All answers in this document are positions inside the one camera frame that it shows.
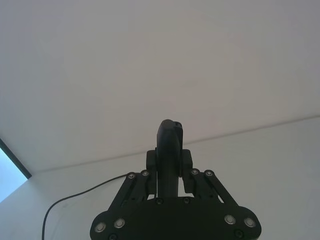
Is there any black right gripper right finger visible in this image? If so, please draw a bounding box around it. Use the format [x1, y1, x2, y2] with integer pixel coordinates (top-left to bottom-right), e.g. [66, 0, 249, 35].
[174, 121, 261, 233]

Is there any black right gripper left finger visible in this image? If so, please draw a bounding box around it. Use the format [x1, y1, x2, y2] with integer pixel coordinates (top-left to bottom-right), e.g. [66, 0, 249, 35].
[92, 119, 182, 235]

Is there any white table cloth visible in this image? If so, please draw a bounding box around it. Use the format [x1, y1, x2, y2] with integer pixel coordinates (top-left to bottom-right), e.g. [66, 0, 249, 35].
[0, 114, 320, 240]

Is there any thin black cable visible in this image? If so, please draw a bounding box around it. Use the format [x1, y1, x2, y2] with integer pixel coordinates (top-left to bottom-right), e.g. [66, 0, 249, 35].
[41, 174, 129, 240]

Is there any dark grey post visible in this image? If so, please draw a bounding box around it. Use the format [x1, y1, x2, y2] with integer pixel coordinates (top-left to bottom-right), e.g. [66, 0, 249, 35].
[0, 137, 33, 180]

